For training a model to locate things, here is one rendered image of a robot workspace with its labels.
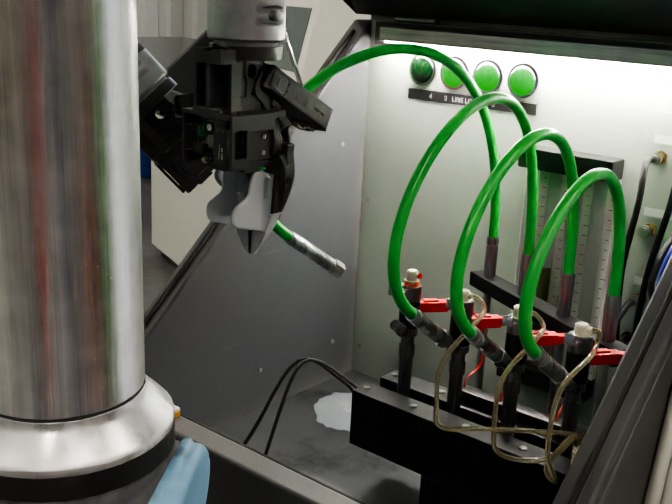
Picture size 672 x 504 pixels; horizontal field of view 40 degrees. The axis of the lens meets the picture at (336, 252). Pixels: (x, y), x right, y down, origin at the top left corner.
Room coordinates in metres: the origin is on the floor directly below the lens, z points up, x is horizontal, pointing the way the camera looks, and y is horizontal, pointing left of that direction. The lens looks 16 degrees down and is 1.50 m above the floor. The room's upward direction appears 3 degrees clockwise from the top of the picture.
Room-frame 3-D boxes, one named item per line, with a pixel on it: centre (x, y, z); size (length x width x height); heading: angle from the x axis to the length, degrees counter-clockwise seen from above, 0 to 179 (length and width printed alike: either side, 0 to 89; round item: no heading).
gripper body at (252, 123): (0.90, 0.10, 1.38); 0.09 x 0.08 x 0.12; 141
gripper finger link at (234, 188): (0.92, 0.11, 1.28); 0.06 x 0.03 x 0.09; 141
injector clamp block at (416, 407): (1.07, -0.19, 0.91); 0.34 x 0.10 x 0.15; 51
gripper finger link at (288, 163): (0.91, 0.07, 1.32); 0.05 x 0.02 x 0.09; 51
